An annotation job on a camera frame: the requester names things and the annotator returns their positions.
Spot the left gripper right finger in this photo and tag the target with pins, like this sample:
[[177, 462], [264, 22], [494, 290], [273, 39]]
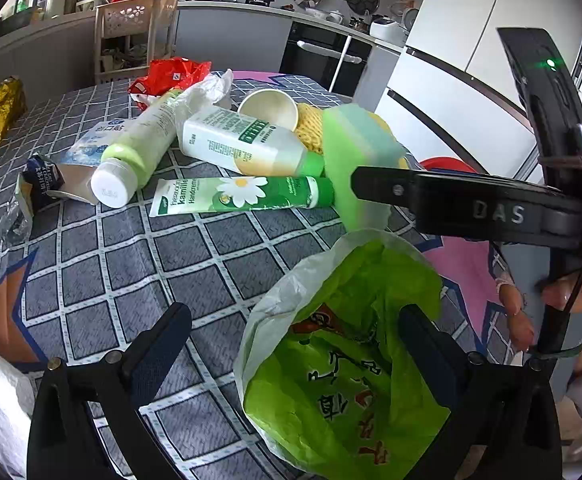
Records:
[[458, 381]]

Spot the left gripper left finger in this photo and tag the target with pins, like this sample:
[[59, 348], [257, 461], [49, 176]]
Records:
[[126, 381]]

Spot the green white plastic bag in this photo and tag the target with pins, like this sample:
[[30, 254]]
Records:
[[322, 373]]

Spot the green hand cream tube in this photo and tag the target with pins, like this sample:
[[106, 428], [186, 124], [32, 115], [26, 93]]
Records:
[[203, 195]]

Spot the light green white-cap bottle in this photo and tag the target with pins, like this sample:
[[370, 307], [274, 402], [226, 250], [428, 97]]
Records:
[[128, 163]]

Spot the green sponge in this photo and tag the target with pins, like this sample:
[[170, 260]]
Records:
[[356, 214]]

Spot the blue white plaster box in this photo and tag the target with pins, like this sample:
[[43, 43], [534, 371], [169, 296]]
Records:
[[88, 149]]

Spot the white green lotion bottle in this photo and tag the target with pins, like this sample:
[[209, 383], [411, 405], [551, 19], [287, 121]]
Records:
[[247, 145]]

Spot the yellow sponge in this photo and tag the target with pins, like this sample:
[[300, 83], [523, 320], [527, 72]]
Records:
[[311, 127]]

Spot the red snack bag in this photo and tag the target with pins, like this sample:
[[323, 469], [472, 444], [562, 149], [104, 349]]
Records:
[[164, 75]]

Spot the white paper cup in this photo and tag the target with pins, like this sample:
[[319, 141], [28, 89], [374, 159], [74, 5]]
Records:
[[271, 105]]

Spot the red plastic stool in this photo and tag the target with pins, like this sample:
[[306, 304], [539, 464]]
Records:
[[447, 164]]

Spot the white refrigerator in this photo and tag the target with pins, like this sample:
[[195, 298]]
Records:
[[452, 92]]

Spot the white rice cooker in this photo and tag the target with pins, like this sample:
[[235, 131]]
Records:
[[388, 30]]

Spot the black built-in oven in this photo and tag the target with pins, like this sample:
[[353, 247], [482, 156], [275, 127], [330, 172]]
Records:
[[313, 52]]

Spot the beige storage trolley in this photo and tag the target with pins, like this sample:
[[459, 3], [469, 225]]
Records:
[[129, 35]]

